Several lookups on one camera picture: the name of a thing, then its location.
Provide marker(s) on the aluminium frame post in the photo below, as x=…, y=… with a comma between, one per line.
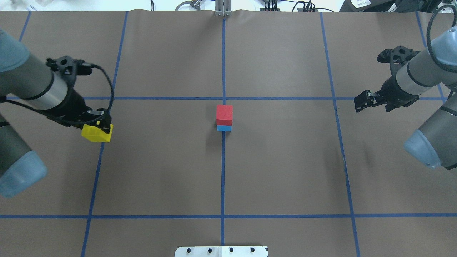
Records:
x=223, y=8

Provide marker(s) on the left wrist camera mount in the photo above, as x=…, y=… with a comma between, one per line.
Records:
x=68, y=68

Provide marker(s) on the yellow cube block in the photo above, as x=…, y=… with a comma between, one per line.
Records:
x=95, y=134

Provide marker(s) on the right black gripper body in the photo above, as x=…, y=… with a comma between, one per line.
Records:
x=390, y=92

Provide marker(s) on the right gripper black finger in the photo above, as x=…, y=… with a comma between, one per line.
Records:
x=364, y=100

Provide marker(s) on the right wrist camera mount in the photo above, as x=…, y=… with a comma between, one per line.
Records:
x=396, y=57

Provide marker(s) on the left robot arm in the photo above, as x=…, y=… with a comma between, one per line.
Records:
x=46, y=88

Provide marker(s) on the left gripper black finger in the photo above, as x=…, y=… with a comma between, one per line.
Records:
x=101, y=119

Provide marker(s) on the red cube block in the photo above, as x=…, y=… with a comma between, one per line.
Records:
x=224, y=115

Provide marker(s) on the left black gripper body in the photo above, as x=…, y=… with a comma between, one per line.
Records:
x=74, y=105

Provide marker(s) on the blue cube block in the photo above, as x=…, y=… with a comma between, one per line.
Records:
x=222, y=128

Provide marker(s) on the white pedestal column base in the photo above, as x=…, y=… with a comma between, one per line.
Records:
x=222, y=251

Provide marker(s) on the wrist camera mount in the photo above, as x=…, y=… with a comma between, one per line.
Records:
x=68, y=68
x=396, y=57

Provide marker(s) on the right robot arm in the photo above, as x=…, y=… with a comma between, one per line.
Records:
x=417, y=77

